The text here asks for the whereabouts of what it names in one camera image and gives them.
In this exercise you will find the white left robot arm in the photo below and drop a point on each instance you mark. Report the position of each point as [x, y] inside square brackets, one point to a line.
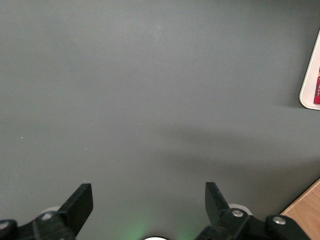
[155, 238]

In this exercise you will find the beige plastic tray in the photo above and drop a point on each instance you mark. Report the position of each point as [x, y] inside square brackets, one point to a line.
[308, 90]

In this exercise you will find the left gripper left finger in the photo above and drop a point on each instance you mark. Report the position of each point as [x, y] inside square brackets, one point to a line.
[75, 207]

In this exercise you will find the red cookie box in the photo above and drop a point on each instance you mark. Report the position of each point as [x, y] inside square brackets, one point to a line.
[317, 92]

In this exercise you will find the wooden drawer cabinet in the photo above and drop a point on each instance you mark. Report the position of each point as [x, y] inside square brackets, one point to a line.
[310, 212]

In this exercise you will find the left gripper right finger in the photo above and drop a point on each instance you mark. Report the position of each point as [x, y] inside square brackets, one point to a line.
[216, 207]

